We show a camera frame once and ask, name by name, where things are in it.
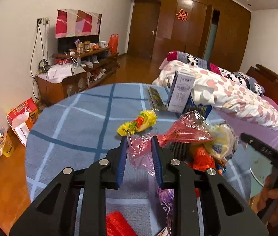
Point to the pink transparent plastic bag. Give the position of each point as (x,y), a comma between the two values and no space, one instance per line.
(191,127)

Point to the red double happiness decoration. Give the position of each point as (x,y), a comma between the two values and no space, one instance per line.
(182,15)

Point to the wooden bed with purple sheet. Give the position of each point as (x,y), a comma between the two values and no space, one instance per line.
(269,80)

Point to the blue plaid tablecloth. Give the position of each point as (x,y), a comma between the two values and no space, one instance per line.
(80,130)

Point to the purple wrapper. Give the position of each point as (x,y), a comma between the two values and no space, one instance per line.
(166,198)

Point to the brown wooden wardrobe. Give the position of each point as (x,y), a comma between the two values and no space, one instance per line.
(216,30)

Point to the brown wooden door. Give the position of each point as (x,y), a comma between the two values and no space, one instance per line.
(143,28)

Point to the red white cardboard box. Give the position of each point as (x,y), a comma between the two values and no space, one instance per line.
(22,118)

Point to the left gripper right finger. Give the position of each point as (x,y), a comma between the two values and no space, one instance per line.
(204,202)

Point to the red mesh net bag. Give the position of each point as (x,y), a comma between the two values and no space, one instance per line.
(117,225)

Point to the white tall paper box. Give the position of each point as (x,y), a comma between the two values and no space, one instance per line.
(180,91)

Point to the wall power socket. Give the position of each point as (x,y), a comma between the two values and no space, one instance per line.
(43,21)

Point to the light blue trash bin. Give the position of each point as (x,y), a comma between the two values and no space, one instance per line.
(260,167)

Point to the red orange gift bag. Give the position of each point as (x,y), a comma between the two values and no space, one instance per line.
(113,43)

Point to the yellow bucket with bag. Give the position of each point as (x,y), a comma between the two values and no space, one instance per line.
(6,144)

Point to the dark flat snack packet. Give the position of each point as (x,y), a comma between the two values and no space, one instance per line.
(155,100)

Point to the white box on stand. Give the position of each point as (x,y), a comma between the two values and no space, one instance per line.
(59,71)

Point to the television with patchwork cover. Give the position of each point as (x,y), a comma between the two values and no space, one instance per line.
(76,25)

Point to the wooden tv stand shelf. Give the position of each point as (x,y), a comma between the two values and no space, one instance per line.
(89,69)

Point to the white yellow snack wrapper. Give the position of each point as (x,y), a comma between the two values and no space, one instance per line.
(224,143)

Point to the white mug on shelf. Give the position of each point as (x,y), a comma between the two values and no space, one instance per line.
(103,44)

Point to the orange blue snack bag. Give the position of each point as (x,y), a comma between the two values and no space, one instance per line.
(220,166)

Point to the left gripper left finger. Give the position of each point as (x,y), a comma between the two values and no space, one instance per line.
(75,199)

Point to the white pink heart duvet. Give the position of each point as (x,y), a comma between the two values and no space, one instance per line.
(230,97)

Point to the cow pattern folded blanket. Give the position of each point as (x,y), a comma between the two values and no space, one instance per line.
(238,77)

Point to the red plastic bag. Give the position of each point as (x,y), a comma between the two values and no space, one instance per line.
(199,159)

